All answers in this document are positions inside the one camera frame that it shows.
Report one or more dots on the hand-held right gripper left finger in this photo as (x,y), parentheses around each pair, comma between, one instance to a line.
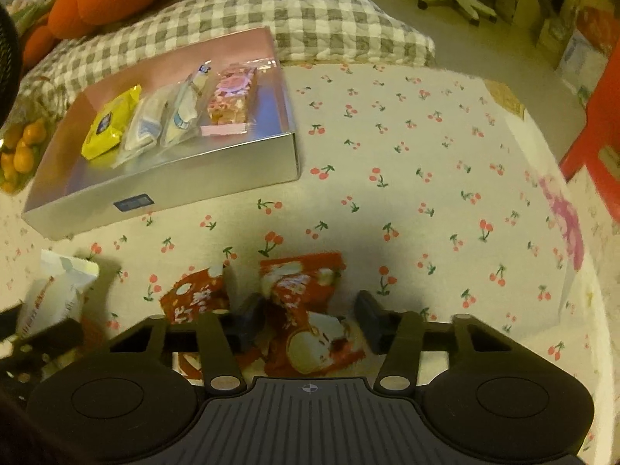
(249,319)

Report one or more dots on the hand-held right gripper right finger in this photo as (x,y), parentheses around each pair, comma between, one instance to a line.
(368,319)

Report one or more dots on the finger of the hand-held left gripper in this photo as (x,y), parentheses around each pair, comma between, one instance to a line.
(9,312)
(53,336)

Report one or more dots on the white snack packet red label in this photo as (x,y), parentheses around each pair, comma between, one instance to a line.
(53,290)

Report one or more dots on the silver box with pink inside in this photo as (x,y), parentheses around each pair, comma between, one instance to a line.
(193,174)

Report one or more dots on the yellow snack packet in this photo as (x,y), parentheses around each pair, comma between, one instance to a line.
(109,126)

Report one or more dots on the pink floral snack packet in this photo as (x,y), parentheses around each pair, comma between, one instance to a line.
(230,101)

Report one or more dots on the clear packet pale snack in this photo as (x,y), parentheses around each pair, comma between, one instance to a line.
(143,128)

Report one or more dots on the clear packet blue white snack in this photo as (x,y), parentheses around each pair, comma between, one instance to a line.
(186,106)

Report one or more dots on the cherry print bedsheet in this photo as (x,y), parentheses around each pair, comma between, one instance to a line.
(411,203)

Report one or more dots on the glass jar of kumquats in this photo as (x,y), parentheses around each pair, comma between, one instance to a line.
(24,155)

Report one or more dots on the floral print cloth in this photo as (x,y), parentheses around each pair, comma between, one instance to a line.
(603,252)

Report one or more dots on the black mesh fan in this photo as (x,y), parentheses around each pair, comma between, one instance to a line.
(7,58)

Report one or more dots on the small orange plush fruit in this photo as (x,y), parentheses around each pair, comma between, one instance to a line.
(36,43)

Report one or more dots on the red plastic chair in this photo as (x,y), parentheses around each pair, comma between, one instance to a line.
(596,131)

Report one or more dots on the grey checked pillow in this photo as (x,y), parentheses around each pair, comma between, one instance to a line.
(315,14)

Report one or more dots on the cardboard box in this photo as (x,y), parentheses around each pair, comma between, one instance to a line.
(579,58)

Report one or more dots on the red orange bag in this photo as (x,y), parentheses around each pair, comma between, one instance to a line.
(598,14)

